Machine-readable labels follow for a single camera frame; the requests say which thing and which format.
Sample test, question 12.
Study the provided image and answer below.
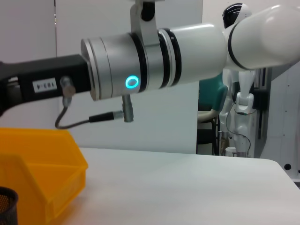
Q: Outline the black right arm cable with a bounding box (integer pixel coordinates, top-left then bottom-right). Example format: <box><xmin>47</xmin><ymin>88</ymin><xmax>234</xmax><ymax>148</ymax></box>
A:
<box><xmin>55</xmin><ymin>95</ymin><xmax>135</xmax><ymax>129</ymax></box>

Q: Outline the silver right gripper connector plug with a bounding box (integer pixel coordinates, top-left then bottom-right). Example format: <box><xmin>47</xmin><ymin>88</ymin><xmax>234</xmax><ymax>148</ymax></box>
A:
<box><xmin>60</xmin><ymin>75</ymin><xmax>76</xmax><ymax>97</ymax></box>

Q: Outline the white background humanoid robot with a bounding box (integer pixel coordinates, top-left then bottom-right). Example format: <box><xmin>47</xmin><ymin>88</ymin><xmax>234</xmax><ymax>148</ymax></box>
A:
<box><xmin>219</xmin><ymin>2</ymin><xmax>257</xmax><ymax>158</ymax></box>

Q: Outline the yellow plastic bin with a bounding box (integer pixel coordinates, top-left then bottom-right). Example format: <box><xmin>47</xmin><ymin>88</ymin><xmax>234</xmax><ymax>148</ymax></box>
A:
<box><xmin>0</xmin><ymin>127</ymin><xmax>89</xmax><ymax>223</ymax></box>

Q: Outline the black mesh pen holder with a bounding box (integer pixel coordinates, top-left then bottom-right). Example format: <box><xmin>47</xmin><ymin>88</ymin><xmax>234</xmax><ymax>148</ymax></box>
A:
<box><xmin>0</xmin><ymin>187</ymin><xmax>19</xmax><ymax>225</ymax></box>

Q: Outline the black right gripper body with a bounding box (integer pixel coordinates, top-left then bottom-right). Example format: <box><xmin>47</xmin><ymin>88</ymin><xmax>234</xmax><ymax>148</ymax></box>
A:
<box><xmin>0</xmin><ymin>54</ymin><xmax>92</xmax><ymax>118</ymax></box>

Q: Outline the grey metal cabinet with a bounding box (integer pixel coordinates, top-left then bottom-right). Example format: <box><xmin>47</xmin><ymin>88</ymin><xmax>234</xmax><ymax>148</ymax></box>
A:
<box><xmin>254</xmin><ymin>62</ymin><xmax>300</xmax><ymax>181</ymax></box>

